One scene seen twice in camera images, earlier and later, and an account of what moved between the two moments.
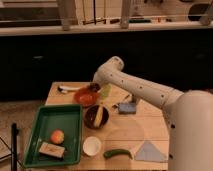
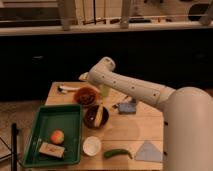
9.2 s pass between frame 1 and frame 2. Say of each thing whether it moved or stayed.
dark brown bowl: stayed
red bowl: stayed
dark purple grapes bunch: moved
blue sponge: stayed
